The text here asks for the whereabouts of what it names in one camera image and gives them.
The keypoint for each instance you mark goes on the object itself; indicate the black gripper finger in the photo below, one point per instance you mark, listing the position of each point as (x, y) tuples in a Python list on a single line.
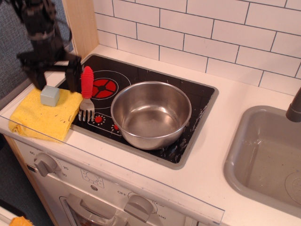
[(37, 78), (72, 75)]

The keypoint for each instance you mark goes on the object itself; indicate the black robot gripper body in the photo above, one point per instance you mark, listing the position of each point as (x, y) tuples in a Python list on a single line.
[(48, 50)]

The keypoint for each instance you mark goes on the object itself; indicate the grey cube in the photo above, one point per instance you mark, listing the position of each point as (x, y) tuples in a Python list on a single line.
[(49, 96)]

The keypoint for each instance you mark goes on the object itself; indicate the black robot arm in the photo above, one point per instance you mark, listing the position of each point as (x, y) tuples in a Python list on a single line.
[(39, 18)]

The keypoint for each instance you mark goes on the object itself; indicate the yellow cloth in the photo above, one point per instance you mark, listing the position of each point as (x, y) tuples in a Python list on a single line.
[(33, 119)]

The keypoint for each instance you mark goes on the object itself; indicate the orange cloth on floor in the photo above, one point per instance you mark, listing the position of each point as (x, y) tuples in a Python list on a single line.
[(20, 221)]

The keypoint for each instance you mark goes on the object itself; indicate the black toy stove top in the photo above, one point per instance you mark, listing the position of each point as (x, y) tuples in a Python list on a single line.
[(111, 77)]

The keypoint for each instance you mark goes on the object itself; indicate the left grey oven knob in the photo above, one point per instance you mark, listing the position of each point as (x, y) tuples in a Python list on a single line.
[(45, 164)]

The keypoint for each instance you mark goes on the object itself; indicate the grey oven knob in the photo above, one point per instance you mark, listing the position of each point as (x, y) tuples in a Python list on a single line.
[(139, 208), (45, 164)]

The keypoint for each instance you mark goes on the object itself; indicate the stainless steel pot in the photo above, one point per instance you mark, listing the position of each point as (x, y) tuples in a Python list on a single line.
[(151, 115)]

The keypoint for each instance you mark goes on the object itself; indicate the right grey oven knob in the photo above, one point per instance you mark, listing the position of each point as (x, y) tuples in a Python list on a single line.
[(139, 208)]

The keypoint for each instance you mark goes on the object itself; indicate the grey toy sink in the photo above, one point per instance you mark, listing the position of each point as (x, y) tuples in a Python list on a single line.
[(264, 160)]

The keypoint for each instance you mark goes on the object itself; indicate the grey faucet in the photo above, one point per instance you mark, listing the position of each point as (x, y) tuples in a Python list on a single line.
[(293, 112)]

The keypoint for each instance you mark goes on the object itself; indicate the red handled toy fork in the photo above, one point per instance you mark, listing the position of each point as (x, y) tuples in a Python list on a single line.
[(87, 108)]

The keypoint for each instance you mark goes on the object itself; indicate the wooden side post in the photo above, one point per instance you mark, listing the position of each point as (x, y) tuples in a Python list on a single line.
[(80, 17)]

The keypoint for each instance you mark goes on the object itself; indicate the grey oven door handle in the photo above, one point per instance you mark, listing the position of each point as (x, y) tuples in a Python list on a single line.
[(93, 212)]

